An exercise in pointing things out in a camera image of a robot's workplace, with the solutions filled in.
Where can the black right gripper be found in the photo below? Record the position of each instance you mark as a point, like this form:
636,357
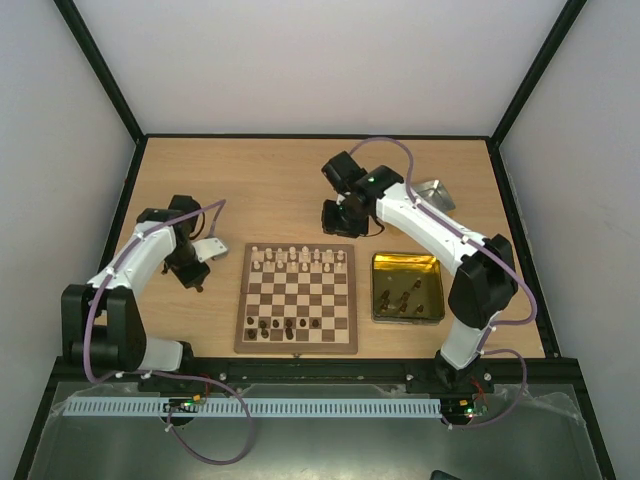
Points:
342,226

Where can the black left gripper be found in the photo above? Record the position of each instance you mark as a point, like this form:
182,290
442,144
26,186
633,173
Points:
188,279

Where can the gold tin tray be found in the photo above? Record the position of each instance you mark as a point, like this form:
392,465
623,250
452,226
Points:
406,289

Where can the wooden chessboard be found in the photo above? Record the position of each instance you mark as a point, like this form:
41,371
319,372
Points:
293,281

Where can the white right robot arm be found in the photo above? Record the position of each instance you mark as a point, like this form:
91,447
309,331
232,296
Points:
482,267

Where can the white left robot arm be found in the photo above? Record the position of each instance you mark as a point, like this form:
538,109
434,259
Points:
101,322

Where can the silver tin lid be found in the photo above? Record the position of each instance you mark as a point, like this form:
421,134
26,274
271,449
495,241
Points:
435,194

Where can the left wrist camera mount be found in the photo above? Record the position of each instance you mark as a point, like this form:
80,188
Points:
210,249

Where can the white slotted cable duct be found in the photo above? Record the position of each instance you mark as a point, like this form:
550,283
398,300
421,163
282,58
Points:
256,407

